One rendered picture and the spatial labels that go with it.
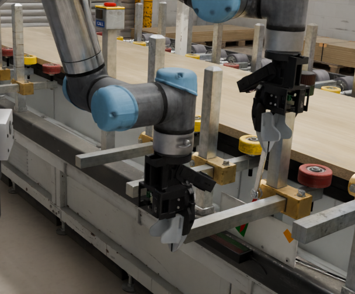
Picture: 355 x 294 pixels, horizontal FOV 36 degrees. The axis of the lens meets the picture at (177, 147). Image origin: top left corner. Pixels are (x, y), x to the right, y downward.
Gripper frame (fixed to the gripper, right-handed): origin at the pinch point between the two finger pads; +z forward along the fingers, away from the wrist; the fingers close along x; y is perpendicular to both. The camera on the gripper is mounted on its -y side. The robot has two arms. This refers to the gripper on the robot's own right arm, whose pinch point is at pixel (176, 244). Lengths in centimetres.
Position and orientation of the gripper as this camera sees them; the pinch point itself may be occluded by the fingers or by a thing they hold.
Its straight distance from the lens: 112.0
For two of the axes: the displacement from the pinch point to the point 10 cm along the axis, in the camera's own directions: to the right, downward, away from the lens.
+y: -7.8, 1.5, -6.0
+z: -0.5, 9.5, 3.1
